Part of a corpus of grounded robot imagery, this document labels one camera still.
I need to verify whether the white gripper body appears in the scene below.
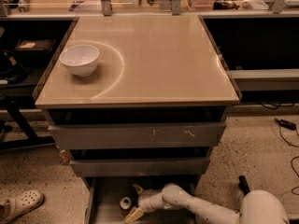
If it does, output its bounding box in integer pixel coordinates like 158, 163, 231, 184
137, 189, 164, 213

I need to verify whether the orange soda can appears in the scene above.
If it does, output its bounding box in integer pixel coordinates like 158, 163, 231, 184
120, 196, 133, 217

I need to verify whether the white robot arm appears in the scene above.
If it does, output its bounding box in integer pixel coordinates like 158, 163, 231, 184
124, 183, 291, 224

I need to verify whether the grey open bottom drawer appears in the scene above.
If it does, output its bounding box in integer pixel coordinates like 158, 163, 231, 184
85, 175, 197, 224

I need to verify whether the grey middle drawer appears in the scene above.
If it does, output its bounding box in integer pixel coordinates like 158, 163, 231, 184
70, 158, 210, 177

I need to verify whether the grey top drawer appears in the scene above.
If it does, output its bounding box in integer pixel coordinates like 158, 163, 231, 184
49, 122, 226, 149

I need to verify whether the grey drawer cabinet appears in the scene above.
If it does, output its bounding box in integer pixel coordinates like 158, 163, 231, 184
32, 14, 243, 224

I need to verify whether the black metal floor bar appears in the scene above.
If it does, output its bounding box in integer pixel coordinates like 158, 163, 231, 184
238, 175, 249, 195

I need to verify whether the white clog shoe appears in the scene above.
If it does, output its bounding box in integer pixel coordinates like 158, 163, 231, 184
0, 189, 44, 224

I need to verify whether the white ceramic bowl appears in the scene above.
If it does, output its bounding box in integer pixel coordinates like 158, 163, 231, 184
59, 45, 100, 77

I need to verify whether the black power adapter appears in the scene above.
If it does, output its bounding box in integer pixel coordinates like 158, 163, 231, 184
275, 119, 296, 131

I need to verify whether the black case on shelf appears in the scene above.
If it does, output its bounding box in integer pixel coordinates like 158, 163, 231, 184
14, 39, 55, 64

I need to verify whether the black floor cable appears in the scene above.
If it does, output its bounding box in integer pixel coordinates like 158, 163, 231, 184
278, 126, 299, 196

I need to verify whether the black table leg frame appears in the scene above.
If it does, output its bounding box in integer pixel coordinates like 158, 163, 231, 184
0, 97, 54, 150

